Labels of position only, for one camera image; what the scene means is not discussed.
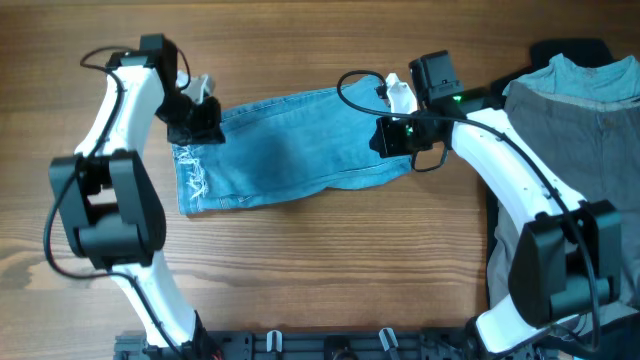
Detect light blue denim jeans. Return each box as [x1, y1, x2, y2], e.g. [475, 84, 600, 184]
[172, 76, 411, 215]

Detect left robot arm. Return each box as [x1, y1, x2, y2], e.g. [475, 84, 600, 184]
[43, 34, 225, 359]

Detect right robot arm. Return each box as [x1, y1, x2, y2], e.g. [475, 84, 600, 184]
[370, 51, 621, 358]

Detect grey khaki trousers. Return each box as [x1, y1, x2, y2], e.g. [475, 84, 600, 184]
[504, 82, 639, 324]

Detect teal t-shirt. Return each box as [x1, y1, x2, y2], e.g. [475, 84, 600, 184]
[502, 54, 639, 103]

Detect black t-shirt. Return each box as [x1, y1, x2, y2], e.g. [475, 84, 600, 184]
[491, 39, 639, 359]

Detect black mounting rail base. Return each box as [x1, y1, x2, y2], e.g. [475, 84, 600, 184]
[113, 326, 551, 360]

